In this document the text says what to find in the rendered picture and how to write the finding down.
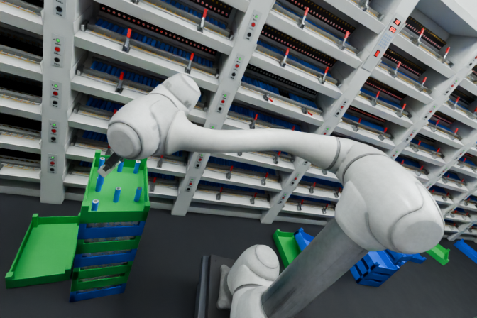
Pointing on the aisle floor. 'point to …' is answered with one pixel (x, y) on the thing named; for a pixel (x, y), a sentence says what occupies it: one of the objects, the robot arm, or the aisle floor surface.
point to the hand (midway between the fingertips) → (108, 166)
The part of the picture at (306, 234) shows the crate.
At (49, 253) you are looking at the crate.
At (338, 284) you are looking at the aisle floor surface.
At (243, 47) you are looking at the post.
